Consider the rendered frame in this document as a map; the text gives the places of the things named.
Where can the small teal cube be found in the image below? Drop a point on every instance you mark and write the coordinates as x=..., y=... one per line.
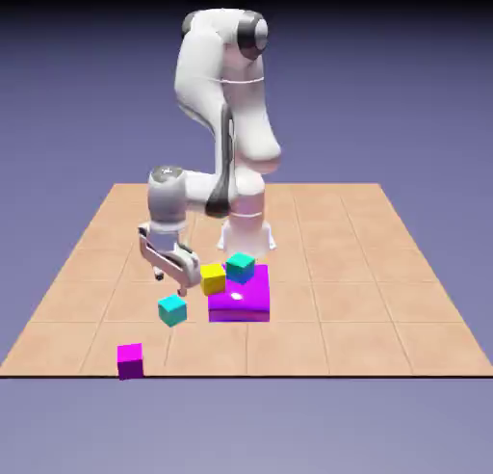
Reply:
x=172, y=310
x=240, y=268

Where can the small yellow cube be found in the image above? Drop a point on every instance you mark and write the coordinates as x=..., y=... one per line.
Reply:
x=213, y=278

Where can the small magenta cube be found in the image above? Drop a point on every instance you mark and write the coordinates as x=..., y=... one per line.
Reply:
x=130, y=360

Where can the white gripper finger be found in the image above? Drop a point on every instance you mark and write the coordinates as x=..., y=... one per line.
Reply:
x=181, y=290
x=158, y=273

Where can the large magenta box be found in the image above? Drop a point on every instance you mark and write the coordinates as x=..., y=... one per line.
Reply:
x=246, y=300

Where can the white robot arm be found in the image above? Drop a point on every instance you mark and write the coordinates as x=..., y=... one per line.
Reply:
x=231, y=96

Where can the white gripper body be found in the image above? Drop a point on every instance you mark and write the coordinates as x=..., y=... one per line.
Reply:
x=169, y=264

